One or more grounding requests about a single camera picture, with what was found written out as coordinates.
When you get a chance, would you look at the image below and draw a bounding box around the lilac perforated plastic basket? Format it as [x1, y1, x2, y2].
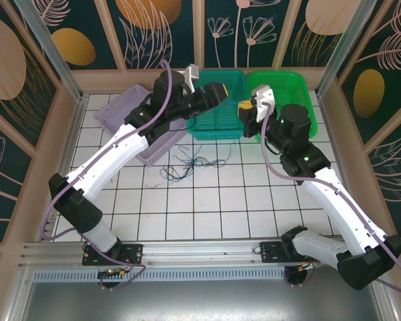
[94, 84, 188, 167]

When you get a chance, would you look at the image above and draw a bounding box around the blue cable bundle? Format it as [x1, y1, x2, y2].
[173, 143, 228, 181]

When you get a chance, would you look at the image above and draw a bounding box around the teal perforated plastic basket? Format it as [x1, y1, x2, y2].
[186, 69, 249, 141]

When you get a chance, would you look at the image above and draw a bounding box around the green perforated plastic basket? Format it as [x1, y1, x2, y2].
[245, 70, 319, 140]

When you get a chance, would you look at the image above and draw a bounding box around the small circuit board connector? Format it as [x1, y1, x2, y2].
[98, 267, 134, 279]
[299, 260, 322, 272]

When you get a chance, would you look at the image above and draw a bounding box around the grey metal shelf panel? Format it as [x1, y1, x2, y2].
[18, 280, 400, 321]

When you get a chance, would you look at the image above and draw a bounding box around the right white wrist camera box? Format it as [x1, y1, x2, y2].
[250, 84, 276, 123]

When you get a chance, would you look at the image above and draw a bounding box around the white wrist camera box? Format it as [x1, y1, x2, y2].
[250, 84, 276, 123]
[183, 64, 201, 93]

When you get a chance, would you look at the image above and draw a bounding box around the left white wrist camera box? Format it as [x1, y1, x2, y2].
[183, 64, 201, 93]

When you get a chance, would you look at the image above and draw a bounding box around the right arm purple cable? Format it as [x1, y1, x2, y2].
[260, 102, 401, 295]

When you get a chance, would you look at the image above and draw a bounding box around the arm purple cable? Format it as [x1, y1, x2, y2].
[39, 60, 173, 291]
[260, 102, 401, 295]

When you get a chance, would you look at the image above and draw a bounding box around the aluminium frame post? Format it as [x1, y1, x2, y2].
[15, 0, 90, 103]
[315, 0, 378, 96]

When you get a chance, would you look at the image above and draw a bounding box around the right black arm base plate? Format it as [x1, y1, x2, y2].
[259, 241, 321, 265]

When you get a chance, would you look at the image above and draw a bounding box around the aluminium mounting rail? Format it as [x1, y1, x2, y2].
[18, 237, 385, 270]

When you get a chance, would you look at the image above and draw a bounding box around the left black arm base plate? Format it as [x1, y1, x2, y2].
[82, 243, 144, 267]

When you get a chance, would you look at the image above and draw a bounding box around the grey slotted cable duct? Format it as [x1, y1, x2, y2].
[31, 269, 377, 284]

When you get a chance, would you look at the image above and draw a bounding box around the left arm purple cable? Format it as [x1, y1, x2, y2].
[39, 60, 173, 291]

